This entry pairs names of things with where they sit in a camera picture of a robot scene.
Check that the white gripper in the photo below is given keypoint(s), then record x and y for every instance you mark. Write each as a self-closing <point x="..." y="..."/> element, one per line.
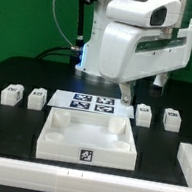
<point x="120" y="62"/>

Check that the white square tabletop part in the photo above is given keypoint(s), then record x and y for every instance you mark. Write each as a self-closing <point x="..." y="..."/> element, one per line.
<point x="87" y="138"/>

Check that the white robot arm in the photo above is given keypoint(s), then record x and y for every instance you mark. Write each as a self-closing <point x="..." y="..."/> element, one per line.
<point x="88" y="66"/>

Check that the AprilTag marker sheet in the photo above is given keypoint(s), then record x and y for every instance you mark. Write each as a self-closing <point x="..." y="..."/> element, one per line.
<point x="90" y="103"/>

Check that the white right fence wall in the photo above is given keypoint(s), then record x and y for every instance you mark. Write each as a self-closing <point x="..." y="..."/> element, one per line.
<point x="185" y="160"/>

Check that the white fence wall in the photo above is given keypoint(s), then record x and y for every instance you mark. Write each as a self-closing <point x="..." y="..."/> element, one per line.
<point x="49" y="178"/>
<point x="185" y="160"/>

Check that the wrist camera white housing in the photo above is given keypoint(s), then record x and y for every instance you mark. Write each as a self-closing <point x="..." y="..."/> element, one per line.
<point x="145" y="13"/>

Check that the white front fence wall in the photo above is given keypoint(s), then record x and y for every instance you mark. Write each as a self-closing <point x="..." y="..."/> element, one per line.
<point x="49" y="178"/>

